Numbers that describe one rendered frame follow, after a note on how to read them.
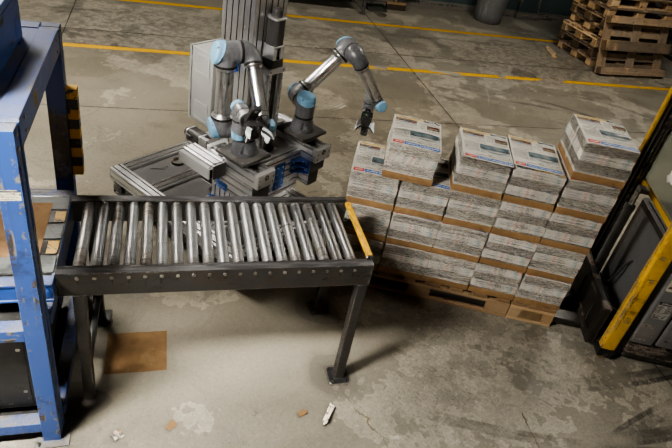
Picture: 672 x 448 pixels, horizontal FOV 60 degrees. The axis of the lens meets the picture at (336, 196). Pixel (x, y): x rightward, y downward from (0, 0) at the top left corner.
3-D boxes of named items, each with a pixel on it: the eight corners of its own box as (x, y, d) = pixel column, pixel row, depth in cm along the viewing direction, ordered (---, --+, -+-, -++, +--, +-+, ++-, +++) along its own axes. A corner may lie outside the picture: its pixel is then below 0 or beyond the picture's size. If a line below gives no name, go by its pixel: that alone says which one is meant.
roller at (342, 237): (334, 208, 307) (335, 201, 304) (356, 268, 270) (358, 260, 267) (324, 208, 305) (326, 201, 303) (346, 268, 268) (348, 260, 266)
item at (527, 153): (507, 135, 346) (507, 133, 346) (554, 145, 345) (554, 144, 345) (513, 165, 315) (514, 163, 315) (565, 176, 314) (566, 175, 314)
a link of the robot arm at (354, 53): (365, 46, 339) (392, 107, 372) (358, 39, 347) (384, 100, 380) (348, 57, 339) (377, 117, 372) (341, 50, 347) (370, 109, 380)
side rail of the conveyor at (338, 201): (341, 214, 316) (345, 196, 309) (343, 220, 312) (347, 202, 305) (74, 214, 278) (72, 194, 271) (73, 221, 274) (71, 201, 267)
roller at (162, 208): (168, 208, 283) (168, 200, 280) (167, 273, 246) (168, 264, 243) (157, 208, 281) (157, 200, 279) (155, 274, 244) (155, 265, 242)
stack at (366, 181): (335, 242, 406) (358, 138, 360) (499, 278, 403) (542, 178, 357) (327, 278, 373) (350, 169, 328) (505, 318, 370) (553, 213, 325)
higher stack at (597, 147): (498, 278, 403) (570, 111, 332) (540, 288, 402) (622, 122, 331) (504, 317, 370) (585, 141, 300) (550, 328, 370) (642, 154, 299)
